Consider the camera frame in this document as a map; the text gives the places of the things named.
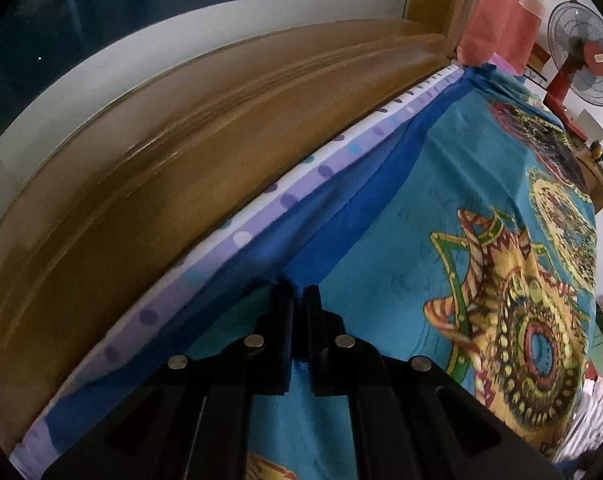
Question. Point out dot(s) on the brown wooden board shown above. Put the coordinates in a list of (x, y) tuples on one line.
[(539, 57)]

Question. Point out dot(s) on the white card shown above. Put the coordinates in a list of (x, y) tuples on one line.
[(591, 127)]

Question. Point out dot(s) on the blue patterned scarf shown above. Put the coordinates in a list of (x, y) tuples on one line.
[(406, 185)]

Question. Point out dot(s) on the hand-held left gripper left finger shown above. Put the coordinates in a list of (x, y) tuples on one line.
[(281, 340)]

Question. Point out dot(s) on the small brown ornament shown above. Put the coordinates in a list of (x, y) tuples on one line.
[(595, 151)]

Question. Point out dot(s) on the red electric fan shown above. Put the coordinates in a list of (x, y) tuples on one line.
[(564, 85)]

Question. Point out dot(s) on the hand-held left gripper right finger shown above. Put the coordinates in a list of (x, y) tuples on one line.
[(321, 345)]

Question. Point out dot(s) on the purple dotted mat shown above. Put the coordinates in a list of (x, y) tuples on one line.
[(326, 167)]

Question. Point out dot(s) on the pink striped cloth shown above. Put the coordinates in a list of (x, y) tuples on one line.
[(601, 405)]

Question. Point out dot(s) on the pink folded cloth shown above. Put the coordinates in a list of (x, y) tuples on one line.
[(506, 66)]

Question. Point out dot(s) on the wooden window casing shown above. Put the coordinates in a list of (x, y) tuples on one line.
[(231, 125)]

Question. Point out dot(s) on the red and cream floral curtain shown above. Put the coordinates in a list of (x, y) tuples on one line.
[(501, 20)]

